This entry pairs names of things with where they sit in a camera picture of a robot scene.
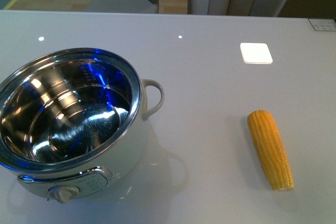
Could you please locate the yellow corn cob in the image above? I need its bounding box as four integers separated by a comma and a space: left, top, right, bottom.
247, 110, 294, 191

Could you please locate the white electric cooking pot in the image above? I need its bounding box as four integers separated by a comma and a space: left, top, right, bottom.
1, 48, 165, 203

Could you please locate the label sticker on table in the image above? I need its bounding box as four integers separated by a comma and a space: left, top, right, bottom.
308, 18, 336, 31

